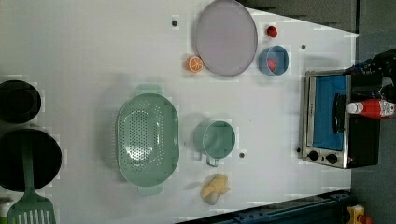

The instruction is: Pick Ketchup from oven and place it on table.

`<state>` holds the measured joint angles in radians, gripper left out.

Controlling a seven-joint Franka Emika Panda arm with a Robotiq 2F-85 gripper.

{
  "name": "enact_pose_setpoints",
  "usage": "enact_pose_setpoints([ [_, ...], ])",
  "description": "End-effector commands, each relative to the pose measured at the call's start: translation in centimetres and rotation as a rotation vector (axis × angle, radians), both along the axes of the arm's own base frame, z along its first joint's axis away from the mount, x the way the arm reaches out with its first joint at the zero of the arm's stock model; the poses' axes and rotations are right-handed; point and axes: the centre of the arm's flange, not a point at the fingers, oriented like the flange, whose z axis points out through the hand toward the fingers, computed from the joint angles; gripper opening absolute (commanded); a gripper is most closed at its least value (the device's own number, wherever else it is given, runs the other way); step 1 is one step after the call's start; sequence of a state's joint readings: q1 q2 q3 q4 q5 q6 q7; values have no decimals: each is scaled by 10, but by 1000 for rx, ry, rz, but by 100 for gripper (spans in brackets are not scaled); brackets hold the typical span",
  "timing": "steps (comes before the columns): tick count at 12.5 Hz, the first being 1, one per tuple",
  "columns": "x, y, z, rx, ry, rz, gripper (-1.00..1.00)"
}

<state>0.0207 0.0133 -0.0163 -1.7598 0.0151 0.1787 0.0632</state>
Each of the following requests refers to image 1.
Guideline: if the black toaster oven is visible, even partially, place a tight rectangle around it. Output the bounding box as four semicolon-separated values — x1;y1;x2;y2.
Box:
298;70;380;169

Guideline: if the green mug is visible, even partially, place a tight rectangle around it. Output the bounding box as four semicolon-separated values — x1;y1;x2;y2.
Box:
193;119;236;167

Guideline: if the orange slice toy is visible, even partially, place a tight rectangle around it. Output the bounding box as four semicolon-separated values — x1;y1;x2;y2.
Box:
186;56;204;73

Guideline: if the green oval colander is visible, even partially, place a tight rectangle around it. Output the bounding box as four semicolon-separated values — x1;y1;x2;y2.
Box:
116;84;179;196

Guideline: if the yellow banana toy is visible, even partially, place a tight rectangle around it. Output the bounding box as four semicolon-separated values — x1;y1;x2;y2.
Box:
201;174;231;205

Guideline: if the lavender round plate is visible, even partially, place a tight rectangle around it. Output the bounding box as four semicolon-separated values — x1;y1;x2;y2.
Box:
194;0;258;77

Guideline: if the strawberry in blue bowl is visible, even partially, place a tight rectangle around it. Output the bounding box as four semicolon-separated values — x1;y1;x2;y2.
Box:
267;59;276;72

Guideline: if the blue bowl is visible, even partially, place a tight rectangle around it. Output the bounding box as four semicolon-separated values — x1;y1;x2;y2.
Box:
258;46;290;76

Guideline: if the red strawberry on table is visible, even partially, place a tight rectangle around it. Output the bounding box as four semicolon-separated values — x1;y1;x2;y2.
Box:
266;26;277;38

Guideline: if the large black pan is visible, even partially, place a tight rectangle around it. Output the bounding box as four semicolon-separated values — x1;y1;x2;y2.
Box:
0;128;63;193

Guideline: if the small black pot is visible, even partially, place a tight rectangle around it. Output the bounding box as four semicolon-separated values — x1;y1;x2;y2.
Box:
0;80;41;124

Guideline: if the yellow red toy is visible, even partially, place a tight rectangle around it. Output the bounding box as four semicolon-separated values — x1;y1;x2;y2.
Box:
347;205;373;224

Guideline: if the green slotted spatula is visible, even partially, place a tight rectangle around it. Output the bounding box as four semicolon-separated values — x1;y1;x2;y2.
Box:
7;136;56;224

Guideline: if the green white bottle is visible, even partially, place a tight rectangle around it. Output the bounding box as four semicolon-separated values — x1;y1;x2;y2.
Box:
0;198;14;224

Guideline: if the blue metal frame rail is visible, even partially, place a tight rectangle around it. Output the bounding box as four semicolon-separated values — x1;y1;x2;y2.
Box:
177;190;354;224

